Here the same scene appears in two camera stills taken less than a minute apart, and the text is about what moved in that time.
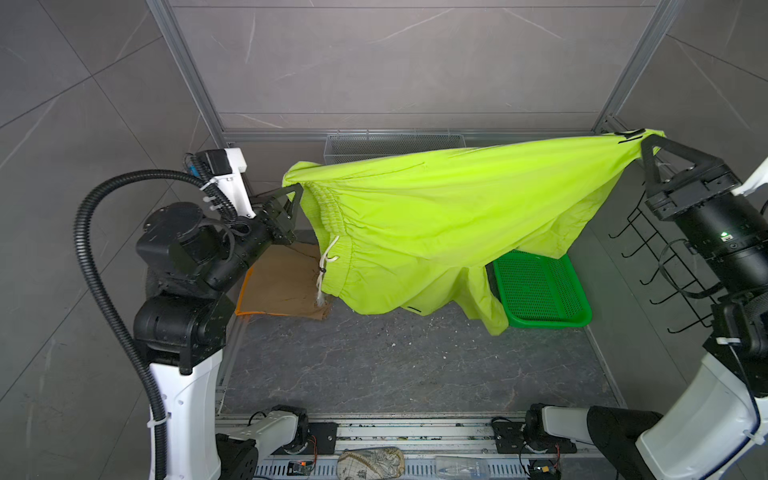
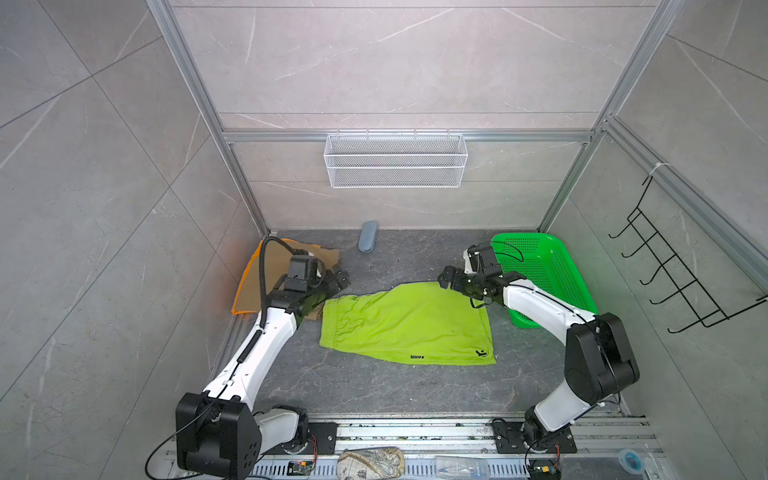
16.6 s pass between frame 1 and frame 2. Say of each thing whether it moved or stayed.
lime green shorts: moved
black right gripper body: moved
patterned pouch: stayed
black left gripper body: moved
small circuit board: stayed
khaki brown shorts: stayed
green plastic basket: stayed
